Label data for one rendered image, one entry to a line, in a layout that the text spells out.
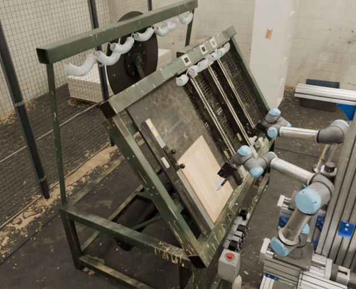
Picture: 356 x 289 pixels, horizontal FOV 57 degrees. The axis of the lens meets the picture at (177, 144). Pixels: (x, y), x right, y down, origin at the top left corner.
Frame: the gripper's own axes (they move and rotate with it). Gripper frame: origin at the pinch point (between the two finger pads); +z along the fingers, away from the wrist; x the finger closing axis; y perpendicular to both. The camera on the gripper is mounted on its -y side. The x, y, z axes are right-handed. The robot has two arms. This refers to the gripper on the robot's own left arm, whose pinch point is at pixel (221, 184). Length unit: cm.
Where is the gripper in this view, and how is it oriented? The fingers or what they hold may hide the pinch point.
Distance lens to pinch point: 221.5
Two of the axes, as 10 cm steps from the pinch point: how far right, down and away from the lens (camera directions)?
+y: -7.9, -6.0, 1.2
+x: -4.7, 4.7, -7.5
